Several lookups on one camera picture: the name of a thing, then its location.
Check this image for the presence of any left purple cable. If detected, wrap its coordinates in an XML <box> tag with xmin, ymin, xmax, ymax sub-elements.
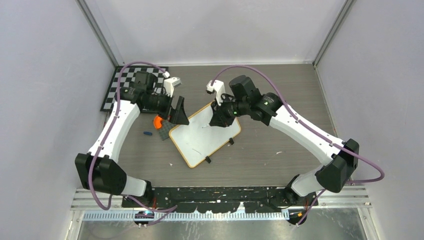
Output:
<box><xmin>87</xmin><ymin>61</ymin><xmax>180</xmax><ymax>226</ymax></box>

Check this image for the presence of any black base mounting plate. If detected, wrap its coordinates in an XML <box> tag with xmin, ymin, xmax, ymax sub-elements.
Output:
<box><xmin>122</xmin><ymin>186</ymin><xmax>316</xmax><ymax>214</ymax></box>

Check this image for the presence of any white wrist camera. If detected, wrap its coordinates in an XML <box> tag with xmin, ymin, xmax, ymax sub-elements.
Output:
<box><xmin>163</xmin><ymin>71</ymin><xmax>182</xmax><ymax>97</ymax></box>
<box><xmin>206</xmin><ymin>80</ymin><xmax>226</xmax><ymax>106</ymax></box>

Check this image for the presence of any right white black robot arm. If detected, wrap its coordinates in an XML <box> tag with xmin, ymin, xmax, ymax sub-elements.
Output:
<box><xmin>206</xmin><ymin>75</ymin><xmax>359</xmax><ymax>205</ymax></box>

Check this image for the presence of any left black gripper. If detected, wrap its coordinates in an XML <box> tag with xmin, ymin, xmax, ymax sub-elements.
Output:
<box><xmin>144</xmin><ymin>89</ymin><xmax>189</xmax><ymax>125</ymax></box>

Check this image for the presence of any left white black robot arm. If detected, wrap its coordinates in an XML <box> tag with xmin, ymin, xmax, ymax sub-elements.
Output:
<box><xmin>75</xmin><ymin>71</ymin><xmax>189</xmax><ymax>207</ymax></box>

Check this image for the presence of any grey studded baseplate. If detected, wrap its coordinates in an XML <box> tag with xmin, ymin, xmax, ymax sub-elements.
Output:
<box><xmin>157</xmin><ymin>120</ymin><xmax>176</xmax><ymax>141</ymax></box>

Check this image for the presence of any purple cable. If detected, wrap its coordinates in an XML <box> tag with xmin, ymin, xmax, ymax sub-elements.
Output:
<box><xmin>210</xmin><ymin>65</ymin><xmax>386</xmax><ymax>228</ymax></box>
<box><xmin>87</xmin><ymin>61</ymin><xmax>180</xmax><ymax>226</ymax></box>

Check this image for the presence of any aluminium frame rail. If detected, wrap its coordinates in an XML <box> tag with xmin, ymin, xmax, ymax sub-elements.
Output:
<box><xmin>71</xmin><ymin>185</ymin><xmax>372</xmax><ymax>223</ymax></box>

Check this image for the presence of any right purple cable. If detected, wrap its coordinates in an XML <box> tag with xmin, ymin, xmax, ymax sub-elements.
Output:
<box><xmin>210</xmin><ymin>65</ymin><xmax>386</xmax><ymax>228</ymax></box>

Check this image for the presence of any orange curved block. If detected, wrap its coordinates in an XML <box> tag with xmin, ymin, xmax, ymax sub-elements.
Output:
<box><xmin>153</xmin><ymin>115</ymin><xmax>164</xmax><ymax>130</ymax></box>

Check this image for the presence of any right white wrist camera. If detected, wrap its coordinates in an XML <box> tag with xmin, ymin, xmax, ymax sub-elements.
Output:
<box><xmin>206</xmin><ymin>80</ymin><xmax>226</xmax><ymax>106</ymax></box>

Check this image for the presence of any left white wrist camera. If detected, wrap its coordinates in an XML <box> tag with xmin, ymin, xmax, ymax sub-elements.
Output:
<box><xmin>163</xmin><ymin>71</ymin><xmax>182</xmax><ymax>97</ymax></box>

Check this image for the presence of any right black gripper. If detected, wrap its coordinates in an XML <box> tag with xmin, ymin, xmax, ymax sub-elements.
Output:
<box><xmin>210</xmin><ymin>93</ymin><xmax>249</xmax><ymax>128</ymax></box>

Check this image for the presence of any yellow framed whiteboard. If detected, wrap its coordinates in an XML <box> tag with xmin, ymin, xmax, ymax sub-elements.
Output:
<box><xmin>169</xmin><ymin>103</ymin><xmax>242</xmax><ymax>168</ymax></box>

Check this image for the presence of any black white checkerboard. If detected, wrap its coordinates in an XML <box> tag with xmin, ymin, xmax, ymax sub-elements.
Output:
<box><xmin>100</xmin><ymin>66</ymin><xmax>169</xmax><ymax>114</ymax></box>

